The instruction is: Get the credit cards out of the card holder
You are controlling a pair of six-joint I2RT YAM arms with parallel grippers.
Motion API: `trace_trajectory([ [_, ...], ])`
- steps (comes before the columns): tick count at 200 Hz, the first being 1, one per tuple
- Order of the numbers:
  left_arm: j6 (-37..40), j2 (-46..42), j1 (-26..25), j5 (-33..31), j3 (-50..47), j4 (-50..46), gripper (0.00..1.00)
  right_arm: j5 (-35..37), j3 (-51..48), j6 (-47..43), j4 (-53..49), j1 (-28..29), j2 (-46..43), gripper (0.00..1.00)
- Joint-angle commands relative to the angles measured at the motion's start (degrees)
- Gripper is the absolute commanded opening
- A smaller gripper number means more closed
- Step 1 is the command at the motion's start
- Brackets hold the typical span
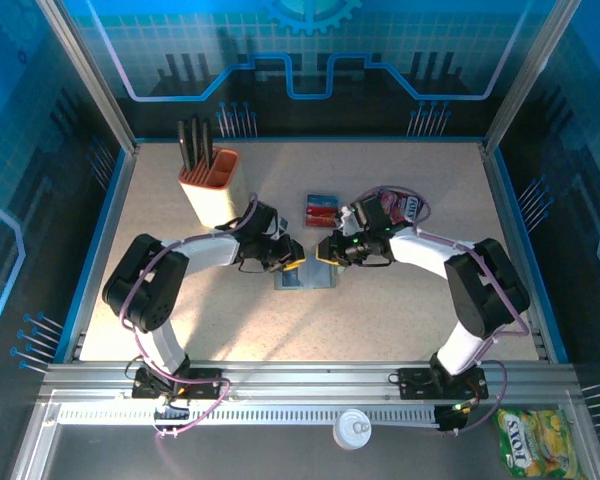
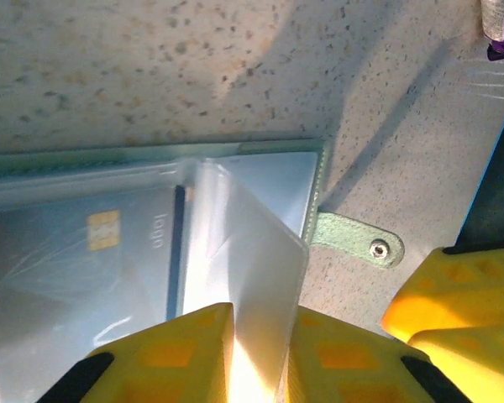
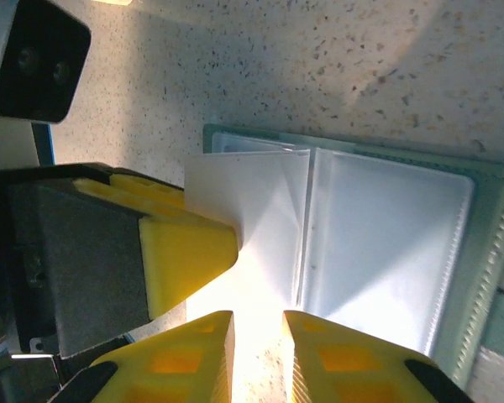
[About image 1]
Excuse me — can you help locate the white slotted cable duct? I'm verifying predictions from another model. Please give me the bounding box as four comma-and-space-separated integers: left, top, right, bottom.
57, 405, 441, 427

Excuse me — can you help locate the red blue small packet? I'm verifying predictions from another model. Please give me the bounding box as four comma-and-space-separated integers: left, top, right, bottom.
303, 192, 342, 230

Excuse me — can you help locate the black electronics box green light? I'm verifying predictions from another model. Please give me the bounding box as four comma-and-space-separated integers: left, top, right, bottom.
433, 402, 476, 435

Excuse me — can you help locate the beige knife block orange top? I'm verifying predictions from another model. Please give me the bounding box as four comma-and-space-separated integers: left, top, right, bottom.
178, 148, 251, 230

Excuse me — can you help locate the purple candy bag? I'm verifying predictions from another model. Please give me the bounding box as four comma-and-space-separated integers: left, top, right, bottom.
374, 186, 424, 226

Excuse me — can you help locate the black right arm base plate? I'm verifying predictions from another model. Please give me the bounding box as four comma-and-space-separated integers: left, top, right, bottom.
397, 367, 490, 401

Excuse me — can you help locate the black knife handle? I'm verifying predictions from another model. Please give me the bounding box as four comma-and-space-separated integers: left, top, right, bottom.
201, 119, 214, 170
178, 119, 192, 169
189, 115, 203, 169

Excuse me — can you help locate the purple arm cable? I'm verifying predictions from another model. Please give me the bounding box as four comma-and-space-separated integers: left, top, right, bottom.
119, 193, 259, 439
362, 185, 509, 437

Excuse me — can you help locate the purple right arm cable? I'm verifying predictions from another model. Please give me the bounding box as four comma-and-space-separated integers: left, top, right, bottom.
362, 185, 509, 437

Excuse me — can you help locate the aluminium frame post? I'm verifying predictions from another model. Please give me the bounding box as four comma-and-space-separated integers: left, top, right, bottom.
34, 0, 140, 156
481, 0, 585, 156

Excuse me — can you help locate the green card holder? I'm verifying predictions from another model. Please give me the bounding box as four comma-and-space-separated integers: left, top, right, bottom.
274, 259, 339, 291

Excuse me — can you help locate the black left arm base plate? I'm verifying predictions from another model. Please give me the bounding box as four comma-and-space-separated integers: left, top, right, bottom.
131, 367, 222, 401

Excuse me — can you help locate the aluminium mounting rail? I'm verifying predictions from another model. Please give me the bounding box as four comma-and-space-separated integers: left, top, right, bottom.
39, 360, 584, 407

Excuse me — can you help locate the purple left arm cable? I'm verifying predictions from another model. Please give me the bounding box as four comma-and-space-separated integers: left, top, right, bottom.
119, 193, 259, 439

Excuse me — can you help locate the white can lid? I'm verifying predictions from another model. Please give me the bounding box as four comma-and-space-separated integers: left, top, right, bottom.
332, 408, 373, 451

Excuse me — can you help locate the red credit card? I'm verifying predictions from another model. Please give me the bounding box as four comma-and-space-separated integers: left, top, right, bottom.
304, 204, 339, 227

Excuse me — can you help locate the yellow green candy bag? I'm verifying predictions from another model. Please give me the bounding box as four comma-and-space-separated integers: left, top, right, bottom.
493, 407, 589, 480

